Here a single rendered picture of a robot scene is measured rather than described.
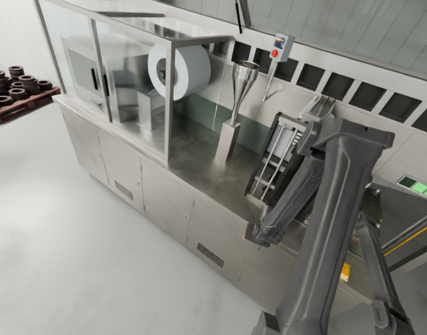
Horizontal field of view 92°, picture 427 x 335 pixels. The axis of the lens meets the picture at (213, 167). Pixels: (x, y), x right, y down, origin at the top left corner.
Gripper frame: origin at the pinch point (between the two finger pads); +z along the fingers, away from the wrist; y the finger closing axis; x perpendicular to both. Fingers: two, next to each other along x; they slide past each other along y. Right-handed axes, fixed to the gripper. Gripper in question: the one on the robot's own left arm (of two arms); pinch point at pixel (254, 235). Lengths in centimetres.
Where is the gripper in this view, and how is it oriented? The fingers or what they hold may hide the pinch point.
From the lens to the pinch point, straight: 96.1
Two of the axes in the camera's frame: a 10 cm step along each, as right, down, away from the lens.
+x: -3.4, 8.8, -3.2
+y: -9.4, -3.2, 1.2
